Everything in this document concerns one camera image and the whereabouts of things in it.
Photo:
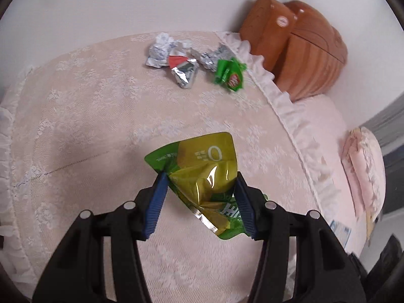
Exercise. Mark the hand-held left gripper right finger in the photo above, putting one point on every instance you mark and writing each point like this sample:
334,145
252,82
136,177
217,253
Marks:
244,208

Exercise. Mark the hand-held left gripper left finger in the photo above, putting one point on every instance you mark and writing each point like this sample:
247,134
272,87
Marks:
156,205

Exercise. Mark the yellow-green drink pouch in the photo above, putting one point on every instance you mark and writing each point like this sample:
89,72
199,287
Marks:
202,170

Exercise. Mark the blue milk carton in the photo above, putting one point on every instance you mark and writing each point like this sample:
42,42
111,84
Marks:
341,232

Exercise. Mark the pink mattress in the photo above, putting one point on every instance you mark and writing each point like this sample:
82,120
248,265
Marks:
322,132

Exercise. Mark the green snack packet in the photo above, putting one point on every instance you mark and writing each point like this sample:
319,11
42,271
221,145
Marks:
228,74

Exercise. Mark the red and silver foil wrapper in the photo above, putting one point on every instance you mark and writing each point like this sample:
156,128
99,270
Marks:
184,71

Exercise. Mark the crumpled silver foil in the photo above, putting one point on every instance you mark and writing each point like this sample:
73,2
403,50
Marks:
213,57

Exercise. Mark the crumpled white paper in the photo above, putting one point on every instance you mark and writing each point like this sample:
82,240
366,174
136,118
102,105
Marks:
159,50

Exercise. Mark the wooden headboard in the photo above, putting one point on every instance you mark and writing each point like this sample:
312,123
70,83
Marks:
303,50

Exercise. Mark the round white sticker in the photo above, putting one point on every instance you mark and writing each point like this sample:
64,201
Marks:
282,21

